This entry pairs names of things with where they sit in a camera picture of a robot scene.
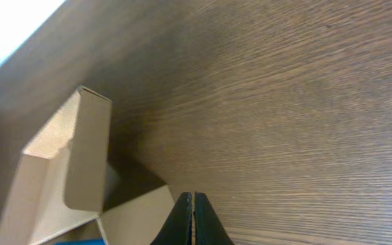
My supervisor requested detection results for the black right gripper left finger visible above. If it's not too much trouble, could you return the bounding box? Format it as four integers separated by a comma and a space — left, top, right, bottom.
151, 192, 193, 245

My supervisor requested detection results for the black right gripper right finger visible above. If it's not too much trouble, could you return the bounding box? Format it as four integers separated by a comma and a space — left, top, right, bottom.
194, 192, 234, 245

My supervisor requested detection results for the brown cardboard box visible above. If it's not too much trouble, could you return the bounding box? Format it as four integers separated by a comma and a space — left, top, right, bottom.
0, 86, 174, 244

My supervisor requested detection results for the blue plastic case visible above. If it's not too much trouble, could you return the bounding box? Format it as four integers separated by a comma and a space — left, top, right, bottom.
55, 239, 105, 245

